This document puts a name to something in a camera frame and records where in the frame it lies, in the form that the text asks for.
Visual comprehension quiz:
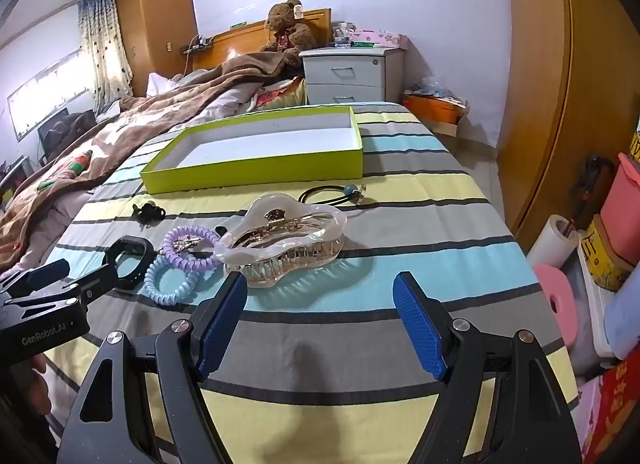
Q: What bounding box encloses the white roll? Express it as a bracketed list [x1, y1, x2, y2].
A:
[527, 214, 581, 270]

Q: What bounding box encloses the black elastic hair tie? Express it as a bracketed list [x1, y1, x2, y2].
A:
[298, 183, 369, 210]

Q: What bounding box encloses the black bow hair tie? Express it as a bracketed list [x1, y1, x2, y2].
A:
[131, 201, 166, 225]

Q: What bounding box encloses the brown teddy bear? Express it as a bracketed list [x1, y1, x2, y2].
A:
[260, 0, 317, 68]

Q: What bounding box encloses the brown patterned blanket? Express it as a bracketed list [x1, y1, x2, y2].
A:
[0, 49, 301, 275]

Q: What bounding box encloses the pink roll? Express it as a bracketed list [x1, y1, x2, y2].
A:
[532, 264, 578, 350]

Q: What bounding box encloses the lime green shallow box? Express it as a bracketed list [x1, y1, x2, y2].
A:
[140, 105, 364, 195]

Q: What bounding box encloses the purple spiral hair tie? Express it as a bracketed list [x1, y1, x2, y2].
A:
[161, 225, 222, 272]

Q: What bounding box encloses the pink floral tissue box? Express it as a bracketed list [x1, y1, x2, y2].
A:
[350, 28, 408, 49]

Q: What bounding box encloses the pink plastic bucket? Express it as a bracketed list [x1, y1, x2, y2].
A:
[600, 151, 640, 267]

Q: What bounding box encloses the yellow patterned box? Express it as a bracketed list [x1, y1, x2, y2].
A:
[582, 217, 636, 292]

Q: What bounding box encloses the wooden headboard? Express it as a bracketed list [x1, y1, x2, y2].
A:
[192, 8, 332, 70]

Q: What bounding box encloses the striped bedsheet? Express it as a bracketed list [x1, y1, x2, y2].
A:
[42, 101, 576, 464]

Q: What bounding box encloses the clear hair claw clip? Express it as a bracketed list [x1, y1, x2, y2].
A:
[212, 193, 347, 289]

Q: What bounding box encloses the black chair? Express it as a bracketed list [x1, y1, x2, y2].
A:
[37, 109, 96, 165]

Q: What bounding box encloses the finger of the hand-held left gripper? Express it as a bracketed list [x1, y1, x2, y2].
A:
[0, 264, 121, 319]
[0, 258, 72, 301]

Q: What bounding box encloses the person's left hand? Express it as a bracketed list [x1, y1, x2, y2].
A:
[20, 353, 55, 415]

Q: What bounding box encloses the red and yellow pillow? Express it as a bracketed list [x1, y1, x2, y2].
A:
[250, 77, 307, 112]

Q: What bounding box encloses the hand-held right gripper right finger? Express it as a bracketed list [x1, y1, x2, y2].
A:
[392, 271, 583, 464]

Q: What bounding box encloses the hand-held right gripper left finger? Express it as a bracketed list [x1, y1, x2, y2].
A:
[57, 271, 249, 464]

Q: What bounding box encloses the white two-drawer nightstand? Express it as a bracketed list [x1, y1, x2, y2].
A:
[298, 47, 405, 106]

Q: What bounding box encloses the window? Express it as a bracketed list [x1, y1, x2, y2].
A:
[5, 47, 86, 140]

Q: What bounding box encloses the red box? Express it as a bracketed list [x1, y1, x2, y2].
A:
[582, 359, 640, 464]

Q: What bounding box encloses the large wooden wardrobe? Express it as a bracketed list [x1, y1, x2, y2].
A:
[495, 0, 640, 245]

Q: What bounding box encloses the tall wooden corner wardrobe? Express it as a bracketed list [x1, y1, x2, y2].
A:
[116, 0, 198, 98]

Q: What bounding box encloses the dotted curtain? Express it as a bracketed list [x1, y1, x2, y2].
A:
[77, 0, 135, 117]

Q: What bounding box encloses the black smart band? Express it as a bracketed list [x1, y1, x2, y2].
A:
[106, 237, 153, 291]

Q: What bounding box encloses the orange box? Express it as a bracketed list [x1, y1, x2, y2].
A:
[402, 94, 463, 125]

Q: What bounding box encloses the blue spiral hair tie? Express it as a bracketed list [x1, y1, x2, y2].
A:
[145, 254, 213, 306]

